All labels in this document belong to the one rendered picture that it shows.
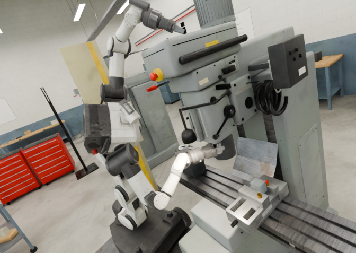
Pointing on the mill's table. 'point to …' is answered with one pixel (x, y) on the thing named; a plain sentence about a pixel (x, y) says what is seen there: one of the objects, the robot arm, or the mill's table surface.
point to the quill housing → (211, 112)
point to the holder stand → (196, 169)
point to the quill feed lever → (229, 110)
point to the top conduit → (212, 49)
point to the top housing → (185, 48)
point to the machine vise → (249, 210)
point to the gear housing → (203, 76)
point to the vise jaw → (247, 192)
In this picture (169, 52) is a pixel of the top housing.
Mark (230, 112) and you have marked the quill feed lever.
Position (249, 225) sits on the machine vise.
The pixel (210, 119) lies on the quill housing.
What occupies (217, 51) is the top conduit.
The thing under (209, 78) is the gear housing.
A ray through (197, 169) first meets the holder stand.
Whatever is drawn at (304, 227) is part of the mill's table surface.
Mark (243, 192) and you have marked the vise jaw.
